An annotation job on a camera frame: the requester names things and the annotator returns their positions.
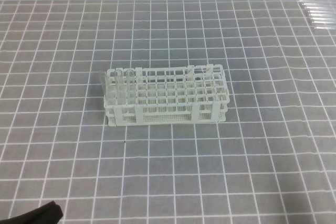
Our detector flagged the white test tube rack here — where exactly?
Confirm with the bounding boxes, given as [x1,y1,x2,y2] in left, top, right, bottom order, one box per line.
[100,64,230,126]

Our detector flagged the clear test tube in rack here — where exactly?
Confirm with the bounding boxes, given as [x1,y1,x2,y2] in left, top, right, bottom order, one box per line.
[114,69,125,105]

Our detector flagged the clear glass test tube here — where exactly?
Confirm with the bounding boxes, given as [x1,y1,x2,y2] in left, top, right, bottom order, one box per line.
[126,69,136,104]

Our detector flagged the clear test tubes pile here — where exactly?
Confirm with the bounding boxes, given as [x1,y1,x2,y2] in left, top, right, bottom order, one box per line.
[297,0,335,30]

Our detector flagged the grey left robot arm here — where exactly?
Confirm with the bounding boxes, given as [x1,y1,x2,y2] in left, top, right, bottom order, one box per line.
[1,201,64,224]

